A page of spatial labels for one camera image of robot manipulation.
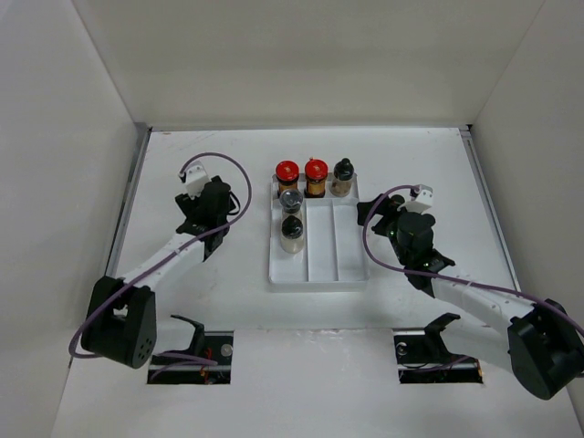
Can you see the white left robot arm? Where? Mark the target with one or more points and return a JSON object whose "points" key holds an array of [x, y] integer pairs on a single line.
{"points": [[122, 315]]}

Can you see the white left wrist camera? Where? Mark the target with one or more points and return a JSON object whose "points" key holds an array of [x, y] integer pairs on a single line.
{"points": [[194, 178]]}

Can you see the black-top white powder grinder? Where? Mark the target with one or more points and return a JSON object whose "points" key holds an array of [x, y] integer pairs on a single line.
{"points": [[292, 234]]}

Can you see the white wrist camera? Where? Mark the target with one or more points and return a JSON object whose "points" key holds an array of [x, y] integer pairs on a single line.
{"points": [[194, 178], [421, 199]]}

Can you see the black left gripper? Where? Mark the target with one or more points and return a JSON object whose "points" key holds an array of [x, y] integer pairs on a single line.
{"points": [[189, 204]]}

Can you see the white plastic organizer tray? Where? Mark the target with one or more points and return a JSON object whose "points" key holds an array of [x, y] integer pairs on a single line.
{"points": [[332, 258]]}

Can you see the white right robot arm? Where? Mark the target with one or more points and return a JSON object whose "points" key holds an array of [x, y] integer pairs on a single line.
{"points": [[533, 339]]}

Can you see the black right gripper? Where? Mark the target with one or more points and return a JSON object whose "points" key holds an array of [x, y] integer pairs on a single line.
{"points": [[388, 207]]}

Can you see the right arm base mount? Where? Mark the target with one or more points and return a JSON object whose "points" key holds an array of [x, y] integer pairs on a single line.
{"points": [[422, 357]]}

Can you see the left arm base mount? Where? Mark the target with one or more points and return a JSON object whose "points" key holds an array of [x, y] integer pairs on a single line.
{"points": [[186, 353]]}

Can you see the red-lid sauce jar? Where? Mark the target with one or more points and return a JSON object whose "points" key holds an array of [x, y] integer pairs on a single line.
{"points": [[287, 175], [316, 174]]}

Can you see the black-top brown chunk grinder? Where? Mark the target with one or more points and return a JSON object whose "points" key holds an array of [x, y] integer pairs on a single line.
{"points": [[343, 174]]}

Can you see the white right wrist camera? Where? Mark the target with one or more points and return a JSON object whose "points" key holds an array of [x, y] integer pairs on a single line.
{"points": [[421, 199]]}

